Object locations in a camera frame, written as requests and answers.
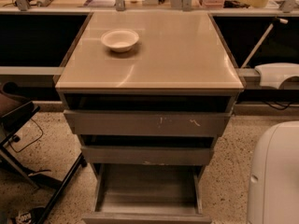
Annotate grey top drawer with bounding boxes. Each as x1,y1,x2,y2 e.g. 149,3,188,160
64,94,233,137

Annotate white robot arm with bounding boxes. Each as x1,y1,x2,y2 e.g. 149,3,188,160
246,121,299,224

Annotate white bowl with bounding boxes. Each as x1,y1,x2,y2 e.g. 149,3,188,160
101,29,139,53

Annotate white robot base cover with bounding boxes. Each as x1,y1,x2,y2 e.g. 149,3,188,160
255,63,299,90

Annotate black floor cable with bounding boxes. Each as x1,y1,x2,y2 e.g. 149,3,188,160
8,117,45,154

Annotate grey drawer cabinet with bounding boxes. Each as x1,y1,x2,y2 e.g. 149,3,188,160
52,10,246,173

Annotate grey open bottom drawer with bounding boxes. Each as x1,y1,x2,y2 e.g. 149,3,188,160
82,164,211,224

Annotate black chair frame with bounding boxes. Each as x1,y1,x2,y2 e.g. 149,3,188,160
0,82,87,224

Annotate grey middle drawer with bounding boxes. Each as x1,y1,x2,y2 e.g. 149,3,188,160
81,135,214,166

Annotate black white shoe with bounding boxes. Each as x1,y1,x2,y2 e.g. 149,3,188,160
12,207,45,224

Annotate white stick with black grip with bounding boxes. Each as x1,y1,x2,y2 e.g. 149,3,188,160
240,16,290,69

